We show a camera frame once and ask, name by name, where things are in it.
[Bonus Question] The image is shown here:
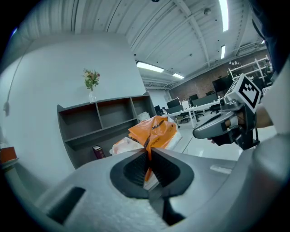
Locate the orange container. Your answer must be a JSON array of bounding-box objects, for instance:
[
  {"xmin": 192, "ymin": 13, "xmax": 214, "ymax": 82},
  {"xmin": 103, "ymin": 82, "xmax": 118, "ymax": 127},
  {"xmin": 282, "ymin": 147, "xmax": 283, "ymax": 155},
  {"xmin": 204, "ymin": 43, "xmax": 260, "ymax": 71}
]
[{"xmin": 0, "ymin": 146, "xmax": 19, "ymax": 164}]

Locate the person's right hand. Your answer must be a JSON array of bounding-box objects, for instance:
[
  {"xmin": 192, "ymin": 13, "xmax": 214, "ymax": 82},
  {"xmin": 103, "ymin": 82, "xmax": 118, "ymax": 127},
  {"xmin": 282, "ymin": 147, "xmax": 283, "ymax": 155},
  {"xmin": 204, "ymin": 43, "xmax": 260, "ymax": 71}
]
[{"xmin": 207, "ymin": 115, "xmax": 247, "ymax": 147}]

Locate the black wall screen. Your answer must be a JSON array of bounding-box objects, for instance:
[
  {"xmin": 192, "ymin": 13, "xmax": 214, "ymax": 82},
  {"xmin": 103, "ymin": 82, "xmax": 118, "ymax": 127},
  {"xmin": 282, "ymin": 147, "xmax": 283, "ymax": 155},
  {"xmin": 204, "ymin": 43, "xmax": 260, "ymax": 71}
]
[{"xmin": 212, "ymin": 75, "xmax": 234, "ymax": 93}]

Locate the grey wooden shelf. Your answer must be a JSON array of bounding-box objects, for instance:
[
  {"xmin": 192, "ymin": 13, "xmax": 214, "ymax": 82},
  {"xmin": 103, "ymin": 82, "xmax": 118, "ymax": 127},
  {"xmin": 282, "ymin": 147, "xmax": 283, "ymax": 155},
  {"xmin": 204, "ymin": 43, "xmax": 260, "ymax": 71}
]
[{"xmin": 56, "ymin": 92, "xmax": 157, "ymax": 170}]

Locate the dark red book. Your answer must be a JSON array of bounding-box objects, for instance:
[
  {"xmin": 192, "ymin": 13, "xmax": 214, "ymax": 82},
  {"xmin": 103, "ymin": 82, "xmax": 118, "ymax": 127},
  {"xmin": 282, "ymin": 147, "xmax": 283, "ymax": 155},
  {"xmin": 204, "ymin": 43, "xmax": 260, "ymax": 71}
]
[{"xmin": 92, "ymin": 145, "xmax": 106, "ymax": 160}]

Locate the long white office desk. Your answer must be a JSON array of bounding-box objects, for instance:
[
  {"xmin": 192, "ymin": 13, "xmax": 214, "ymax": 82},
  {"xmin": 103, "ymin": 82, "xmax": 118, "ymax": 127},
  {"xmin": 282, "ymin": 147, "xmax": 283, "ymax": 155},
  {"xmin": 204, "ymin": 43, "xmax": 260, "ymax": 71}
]
[{"xmin": 167, "ymin": 101, "xmax": 222, "ymax": 129}]

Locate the orange and white pack of tissues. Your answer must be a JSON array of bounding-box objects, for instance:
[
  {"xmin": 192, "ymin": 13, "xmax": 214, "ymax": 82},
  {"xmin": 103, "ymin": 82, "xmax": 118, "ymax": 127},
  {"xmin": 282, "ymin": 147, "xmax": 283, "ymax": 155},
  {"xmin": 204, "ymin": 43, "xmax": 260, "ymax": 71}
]
[{"xmin": 109, "ymin": 115, "xmax": 183, "ymax": 191}]

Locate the flower bouquet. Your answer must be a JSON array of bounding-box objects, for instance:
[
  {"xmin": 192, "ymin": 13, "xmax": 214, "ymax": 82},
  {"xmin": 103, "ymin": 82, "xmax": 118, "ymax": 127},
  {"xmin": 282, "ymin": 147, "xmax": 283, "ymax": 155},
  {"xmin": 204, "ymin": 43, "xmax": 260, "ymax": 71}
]
[{"xmin": 82, "ymin": 68, "xmax": 101, "ymax": 91}]

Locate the black office chair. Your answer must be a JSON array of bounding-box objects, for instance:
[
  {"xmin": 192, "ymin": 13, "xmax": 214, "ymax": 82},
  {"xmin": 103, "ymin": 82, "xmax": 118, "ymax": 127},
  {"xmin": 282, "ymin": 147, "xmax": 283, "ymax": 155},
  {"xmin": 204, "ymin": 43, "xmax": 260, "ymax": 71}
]
[
  {"xmin": 179, "ymin": 111, "xmax": 191, "ymax": 124},
  {"xmin": 209, "ymin": 103, "xmax": 221, "ymax": 115}
]

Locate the person's white shirt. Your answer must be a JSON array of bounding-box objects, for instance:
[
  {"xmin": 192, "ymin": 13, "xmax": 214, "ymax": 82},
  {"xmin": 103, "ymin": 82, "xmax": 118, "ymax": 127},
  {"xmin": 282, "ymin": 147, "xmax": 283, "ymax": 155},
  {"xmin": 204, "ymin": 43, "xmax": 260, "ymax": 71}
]
[{"xmin": 260, "ymin": 73, "xmax": 290, "ymax": 135}]

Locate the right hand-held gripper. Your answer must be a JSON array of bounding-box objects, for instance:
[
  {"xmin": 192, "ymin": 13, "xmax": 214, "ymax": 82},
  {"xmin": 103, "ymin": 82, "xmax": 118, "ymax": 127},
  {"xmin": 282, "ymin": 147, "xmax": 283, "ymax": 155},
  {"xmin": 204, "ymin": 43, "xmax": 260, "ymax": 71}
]
[{"xmin": 192, "ymin": 73, "xmax": 263, "ymax": 150}]

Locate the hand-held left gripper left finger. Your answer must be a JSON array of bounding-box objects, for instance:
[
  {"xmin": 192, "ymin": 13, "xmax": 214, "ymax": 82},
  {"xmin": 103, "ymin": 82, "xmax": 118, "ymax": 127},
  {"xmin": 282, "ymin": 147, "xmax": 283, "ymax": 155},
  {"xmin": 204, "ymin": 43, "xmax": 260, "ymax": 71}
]
[{"xmin": 123, "ymin": 148, "xmax": 151, "ymax": 187}]

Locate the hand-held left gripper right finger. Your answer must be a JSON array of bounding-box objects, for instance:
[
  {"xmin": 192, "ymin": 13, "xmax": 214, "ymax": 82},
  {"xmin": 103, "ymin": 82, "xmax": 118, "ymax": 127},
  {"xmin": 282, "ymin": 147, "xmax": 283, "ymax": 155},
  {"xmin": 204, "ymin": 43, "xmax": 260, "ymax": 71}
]
[{"xmin": 149, "ymin": 147, "xmax": 181, "ymax": 189}]

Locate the grey wall cable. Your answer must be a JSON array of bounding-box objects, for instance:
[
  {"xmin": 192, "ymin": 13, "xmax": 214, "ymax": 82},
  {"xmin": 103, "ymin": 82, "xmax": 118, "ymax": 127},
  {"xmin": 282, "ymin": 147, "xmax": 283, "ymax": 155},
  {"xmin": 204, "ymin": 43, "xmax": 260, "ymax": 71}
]
[{"xmin": 3, "ymin": 54, "xmax": 26, "ymax": 117}]

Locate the person's right forearm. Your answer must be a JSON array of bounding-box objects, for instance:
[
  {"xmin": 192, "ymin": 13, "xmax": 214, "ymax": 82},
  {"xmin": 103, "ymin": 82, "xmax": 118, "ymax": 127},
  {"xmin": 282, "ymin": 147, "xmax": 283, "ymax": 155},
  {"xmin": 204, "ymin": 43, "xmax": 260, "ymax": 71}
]
[{"xmin": 255, "ymin": 104, "xmax": 274, "ymax": 130}]

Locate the white storage rack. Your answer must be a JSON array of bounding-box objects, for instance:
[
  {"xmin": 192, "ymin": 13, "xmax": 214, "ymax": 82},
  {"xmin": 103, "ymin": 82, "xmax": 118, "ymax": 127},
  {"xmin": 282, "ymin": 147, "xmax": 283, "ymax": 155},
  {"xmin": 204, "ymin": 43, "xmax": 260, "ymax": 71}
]
[{"xmin": 227, "ymin": 55, "xmax": 273, "ymax": 87}]

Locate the white plastic bag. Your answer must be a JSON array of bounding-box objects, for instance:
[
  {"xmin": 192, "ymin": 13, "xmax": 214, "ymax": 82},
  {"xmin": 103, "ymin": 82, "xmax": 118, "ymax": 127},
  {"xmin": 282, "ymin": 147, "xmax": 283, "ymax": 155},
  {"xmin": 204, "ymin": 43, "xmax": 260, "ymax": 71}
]
[{"xmin": 136, "ymin": 111, "xmax": 151, "ymax": 122}]

